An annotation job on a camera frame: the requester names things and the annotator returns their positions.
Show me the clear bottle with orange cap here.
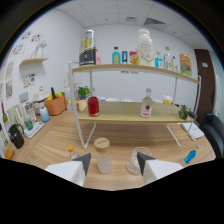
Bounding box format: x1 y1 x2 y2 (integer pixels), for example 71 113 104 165
67 145 80 161

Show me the tall clear bottle cork lid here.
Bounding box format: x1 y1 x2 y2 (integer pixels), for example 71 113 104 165
93 137 114 175

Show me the blue liquid bottle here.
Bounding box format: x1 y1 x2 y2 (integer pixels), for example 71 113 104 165
184 149 198 165

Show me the large white milk bottle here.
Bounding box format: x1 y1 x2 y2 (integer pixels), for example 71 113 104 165
137 28 155 68

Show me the green cup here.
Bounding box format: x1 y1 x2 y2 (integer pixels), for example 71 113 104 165
23 118 34 132

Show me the white notebook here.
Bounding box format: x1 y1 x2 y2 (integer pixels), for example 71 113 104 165
180 122 205 140

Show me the white scale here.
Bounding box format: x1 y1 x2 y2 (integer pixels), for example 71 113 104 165
23 121 45 139

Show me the clear bottle with red label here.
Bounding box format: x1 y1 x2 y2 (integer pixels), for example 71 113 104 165
139 87 154 119

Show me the white-framed wooden two-tier rack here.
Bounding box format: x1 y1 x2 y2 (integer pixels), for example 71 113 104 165
67 60 203 150

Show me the black kettle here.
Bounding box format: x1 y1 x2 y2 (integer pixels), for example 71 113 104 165
8 123 25 150

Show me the pale yellow mug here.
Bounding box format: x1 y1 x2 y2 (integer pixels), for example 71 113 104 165
77 99 88 113

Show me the orange basket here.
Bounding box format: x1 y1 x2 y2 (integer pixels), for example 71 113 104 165
43 94 68 117

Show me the black sofa chair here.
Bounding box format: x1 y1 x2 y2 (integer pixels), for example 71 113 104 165
199 112 224 158

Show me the red liquid bottle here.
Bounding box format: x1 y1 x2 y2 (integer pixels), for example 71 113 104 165
87 88 101 118

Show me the green potted plant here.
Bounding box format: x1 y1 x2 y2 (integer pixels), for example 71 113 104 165
77 85 91 100

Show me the brown door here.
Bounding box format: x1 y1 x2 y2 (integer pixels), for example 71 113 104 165
194 49 213 124

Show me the clear bottle with blue cap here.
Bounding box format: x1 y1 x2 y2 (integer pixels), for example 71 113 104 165
171 54 178 72

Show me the light blue bottle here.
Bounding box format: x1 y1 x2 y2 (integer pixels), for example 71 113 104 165
154 51 164 69

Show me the clear bottle with green cap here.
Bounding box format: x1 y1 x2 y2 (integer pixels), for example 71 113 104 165
163 46 173 71

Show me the round amber bottle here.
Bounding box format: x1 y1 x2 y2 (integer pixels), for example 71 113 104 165
130 53 139 66

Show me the pink bottle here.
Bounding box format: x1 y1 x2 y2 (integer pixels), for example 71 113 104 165
95 48 102 66

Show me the teal bottle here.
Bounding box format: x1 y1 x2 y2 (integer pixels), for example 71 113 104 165
111 46 122 65

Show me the black and yellow can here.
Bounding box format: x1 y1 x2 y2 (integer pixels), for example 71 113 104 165
78 29 97 67

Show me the ceiling air vent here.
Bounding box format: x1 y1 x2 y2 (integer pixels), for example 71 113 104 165
143 17 167 27

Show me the wooden wall shelf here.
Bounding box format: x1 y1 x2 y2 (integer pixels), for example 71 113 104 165
18 57 50 67

